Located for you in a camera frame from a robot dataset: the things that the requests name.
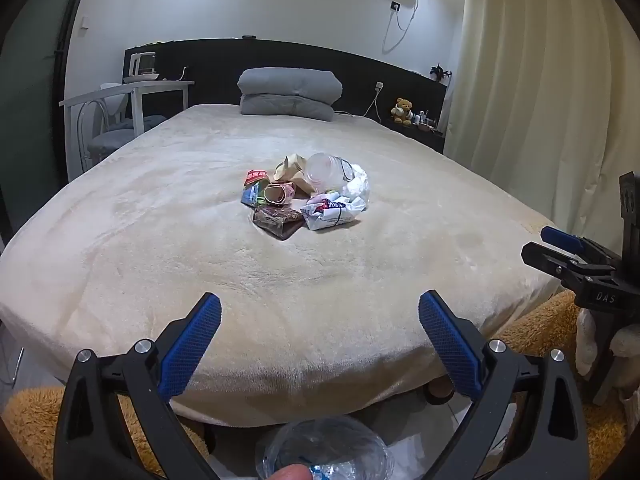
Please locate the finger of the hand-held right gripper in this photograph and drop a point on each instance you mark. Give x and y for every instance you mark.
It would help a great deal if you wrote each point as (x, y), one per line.
(545, 257)
(565, 240)

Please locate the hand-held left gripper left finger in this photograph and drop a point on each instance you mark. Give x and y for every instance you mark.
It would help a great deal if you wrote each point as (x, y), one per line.
(192, 345)

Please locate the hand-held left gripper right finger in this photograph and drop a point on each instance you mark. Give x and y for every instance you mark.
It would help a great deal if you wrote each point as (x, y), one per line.
(450, 345)

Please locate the brown wrapper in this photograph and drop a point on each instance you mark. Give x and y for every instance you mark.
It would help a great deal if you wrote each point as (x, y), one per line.
(277, 220)

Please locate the clear plastic bin bag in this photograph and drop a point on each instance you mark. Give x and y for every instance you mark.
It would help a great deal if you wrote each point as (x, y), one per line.
(325, 440)

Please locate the blue snack packet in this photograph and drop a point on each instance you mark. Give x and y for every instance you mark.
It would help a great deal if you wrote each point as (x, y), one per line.
(250, 194)

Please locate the pink patterned wrapper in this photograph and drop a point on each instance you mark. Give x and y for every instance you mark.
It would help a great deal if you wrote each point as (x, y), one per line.
(277, 194)

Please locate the white printed wrapper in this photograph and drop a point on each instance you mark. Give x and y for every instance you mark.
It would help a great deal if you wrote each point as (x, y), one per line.
(330, 216)

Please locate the red snack packet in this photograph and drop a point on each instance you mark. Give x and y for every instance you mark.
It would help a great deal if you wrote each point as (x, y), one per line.
(256, 176)

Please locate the white plastic bag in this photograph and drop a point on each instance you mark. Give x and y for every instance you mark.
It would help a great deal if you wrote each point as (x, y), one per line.
(359, 185)

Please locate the green wrapper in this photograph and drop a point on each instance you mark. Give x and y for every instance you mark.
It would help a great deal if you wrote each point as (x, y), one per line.
(327, 195)

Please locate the beige paper bag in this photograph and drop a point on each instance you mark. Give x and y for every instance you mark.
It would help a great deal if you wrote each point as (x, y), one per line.
(290, 165)

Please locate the clear plastic cup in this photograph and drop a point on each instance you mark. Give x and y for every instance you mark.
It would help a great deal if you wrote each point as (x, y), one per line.
(325, 167)

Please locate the person's left hand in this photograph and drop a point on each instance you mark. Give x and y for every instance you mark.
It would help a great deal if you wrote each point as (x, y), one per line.
(291, 473)

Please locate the cream blanket bed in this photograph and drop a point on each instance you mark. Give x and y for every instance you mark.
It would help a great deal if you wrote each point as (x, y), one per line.
(350, 285)

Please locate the cream curtain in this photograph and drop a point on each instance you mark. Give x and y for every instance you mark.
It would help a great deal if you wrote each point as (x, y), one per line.
(540, 85)

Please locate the small toiletry bottles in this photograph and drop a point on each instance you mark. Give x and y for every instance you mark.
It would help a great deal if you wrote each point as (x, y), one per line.
(425, 121)

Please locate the brown teddy bear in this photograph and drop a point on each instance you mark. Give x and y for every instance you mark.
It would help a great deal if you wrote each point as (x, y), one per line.
(402, 111)

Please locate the small dark plant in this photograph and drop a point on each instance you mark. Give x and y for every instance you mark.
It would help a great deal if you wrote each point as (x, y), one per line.
(440, 72)

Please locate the white desk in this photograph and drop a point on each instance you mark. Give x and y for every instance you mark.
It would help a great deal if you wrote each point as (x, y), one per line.
(150, 86)

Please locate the grey folded pillow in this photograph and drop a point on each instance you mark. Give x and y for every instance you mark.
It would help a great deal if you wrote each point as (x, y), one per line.
(287, 87)

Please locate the black headboard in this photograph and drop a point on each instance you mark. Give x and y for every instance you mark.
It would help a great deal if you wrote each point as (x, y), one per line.
(210, 70)

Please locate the white desk appliance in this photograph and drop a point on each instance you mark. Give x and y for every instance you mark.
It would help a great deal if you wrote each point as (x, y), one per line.
(141, 66)

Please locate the dark glass door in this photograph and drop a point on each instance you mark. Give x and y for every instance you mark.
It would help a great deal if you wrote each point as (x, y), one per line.
(35, 85)

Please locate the metal frame chair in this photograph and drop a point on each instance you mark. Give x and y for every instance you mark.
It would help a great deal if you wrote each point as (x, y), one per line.
(107, 142)

